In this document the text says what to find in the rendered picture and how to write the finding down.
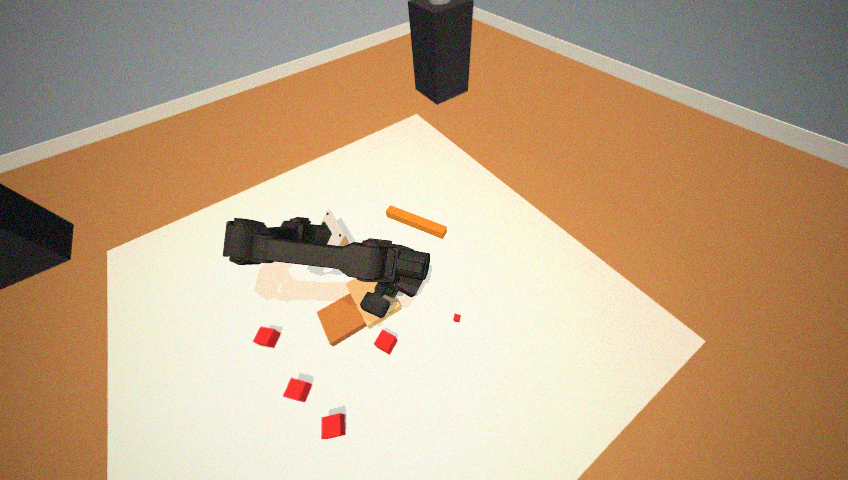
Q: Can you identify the orange rectangular bar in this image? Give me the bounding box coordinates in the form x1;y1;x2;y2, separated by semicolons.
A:
386;205;447;239

